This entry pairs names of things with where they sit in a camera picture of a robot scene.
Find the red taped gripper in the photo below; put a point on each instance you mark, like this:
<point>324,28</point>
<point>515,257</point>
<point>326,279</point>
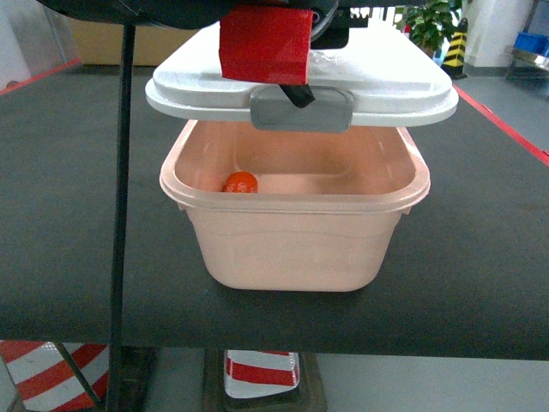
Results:
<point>268,44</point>

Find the white box lid grey latch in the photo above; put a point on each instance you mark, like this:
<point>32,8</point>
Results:
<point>379,78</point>

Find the pink plastic storage box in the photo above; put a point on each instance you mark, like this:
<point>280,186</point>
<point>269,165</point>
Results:
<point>325,211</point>

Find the green potted plant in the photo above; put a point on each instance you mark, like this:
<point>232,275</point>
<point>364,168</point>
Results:
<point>430,24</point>

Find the yellow black striped bollard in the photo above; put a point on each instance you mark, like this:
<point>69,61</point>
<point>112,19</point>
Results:
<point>453,62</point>

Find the blue bin far right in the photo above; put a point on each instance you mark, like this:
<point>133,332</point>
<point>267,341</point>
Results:
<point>531,42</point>

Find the red white traffic cone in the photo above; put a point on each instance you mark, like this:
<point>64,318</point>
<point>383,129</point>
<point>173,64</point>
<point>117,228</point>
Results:
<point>239,380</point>
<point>45,381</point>

